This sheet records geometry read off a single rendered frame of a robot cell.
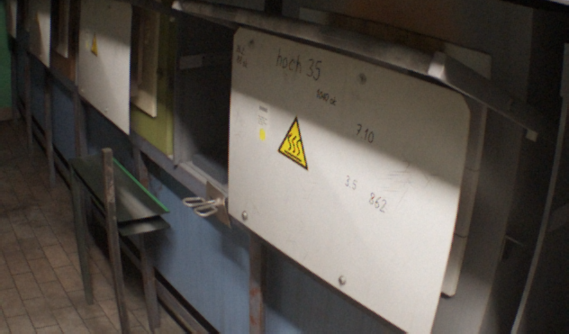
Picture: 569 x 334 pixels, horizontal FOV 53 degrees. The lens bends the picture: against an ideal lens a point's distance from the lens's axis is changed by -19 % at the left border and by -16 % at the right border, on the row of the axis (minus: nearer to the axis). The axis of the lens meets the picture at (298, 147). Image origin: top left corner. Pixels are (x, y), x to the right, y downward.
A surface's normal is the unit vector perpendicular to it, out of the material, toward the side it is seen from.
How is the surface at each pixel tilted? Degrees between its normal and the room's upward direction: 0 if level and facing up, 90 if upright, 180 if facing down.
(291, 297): 90
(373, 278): 90
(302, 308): 90
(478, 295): 90
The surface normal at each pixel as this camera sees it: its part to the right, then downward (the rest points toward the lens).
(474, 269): -0.81, 0.14
